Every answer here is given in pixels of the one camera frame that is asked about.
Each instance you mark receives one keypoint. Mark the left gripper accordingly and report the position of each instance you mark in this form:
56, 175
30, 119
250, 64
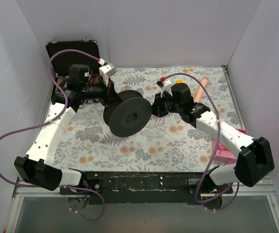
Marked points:
111, 93

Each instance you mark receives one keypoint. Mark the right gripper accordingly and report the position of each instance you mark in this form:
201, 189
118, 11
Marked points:
157, 106

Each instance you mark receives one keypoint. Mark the black cable spool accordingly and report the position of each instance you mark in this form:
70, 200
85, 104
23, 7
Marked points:
128, 117

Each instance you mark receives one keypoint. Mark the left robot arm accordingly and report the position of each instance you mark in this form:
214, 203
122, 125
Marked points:
36, 166

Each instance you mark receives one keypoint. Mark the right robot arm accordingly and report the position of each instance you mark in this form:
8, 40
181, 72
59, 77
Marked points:
254, 156

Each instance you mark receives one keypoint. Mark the floral table mat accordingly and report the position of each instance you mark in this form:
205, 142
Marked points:
165, 144

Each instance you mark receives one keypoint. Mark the beige toy microphone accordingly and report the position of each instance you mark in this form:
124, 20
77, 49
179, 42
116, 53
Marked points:
204, 82

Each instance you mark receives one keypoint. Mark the black poker chip case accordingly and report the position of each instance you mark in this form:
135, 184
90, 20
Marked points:
62, 62

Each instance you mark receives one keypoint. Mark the pink plastic box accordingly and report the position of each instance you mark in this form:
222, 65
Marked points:
223, 154

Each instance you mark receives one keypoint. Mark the black front base bar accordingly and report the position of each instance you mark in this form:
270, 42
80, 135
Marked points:
140, 187

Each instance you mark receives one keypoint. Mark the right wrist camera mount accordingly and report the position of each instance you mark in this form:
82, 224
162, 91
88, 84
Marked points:
165, 86

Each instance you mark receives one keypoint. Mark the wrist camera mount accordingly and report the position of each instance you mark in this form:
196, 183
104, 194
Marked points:
165, 86
106, 70

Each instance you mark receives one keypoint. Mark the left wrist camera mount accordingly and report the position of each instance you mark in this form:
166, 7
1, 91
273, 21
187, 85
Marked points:
106, 70

